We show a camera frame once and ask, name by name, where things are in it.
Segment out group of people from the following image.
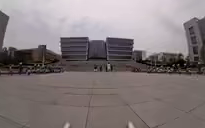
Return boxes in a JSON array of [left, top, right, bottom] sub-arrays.
[[92, 63, 106, 73]]

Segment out person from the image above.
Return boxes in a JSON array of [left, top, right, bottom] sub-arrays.
[[106, 62, 112, 73]]

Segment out wide grey stairs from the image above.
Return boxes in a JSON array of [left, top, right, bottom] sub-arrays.
[[58, 59, 148, 73]]

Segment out large grey striped building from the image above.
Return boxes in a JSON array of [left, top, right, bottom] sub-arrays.
[[59, 36, 135, 62]]

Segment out grey paved plaza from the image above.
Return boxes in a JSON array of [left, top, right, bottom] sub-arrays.
[[0, 70, 205, 128]]

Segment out distant grey building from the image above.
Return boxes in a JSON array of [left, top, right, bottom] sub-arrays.
[[133, 49, 147, 62]]

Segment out row of parked bicycles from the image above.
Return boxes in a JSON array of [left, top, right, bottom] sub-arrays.
[[133, 64, 205, 76], [0, 62, 66, 76]]

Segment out distant low pale building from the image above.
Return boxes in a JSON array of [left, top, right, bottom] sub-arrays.
[[148, 52, 185, 65]]

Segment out low dark building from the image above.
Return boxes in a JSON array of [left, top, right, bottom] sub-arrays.
[[13, 44, 62, 65]]

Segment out white multi-storey building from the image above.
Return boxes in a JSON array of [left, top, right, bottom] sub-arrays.
[[183, 11, 205, 64]]

